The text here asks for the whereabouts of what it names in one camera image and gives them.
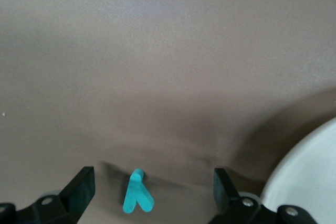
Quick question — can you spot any teal foam letter y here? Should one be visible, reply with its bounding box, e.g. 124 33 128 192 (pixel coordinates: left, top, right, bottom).
122 168 155 214

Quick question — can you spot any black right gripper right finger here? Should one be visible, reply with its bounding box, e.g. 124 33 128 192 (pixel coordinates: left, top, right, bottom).
207 167 318 224

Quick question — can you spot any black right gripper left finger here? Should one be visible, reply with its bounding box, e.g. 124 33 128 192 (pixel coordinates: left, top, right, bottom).
0 166 95 224

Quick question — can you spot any beige plate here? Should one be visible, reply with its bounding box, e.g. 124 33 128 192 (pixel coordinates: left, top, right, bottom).
258 116 336 224

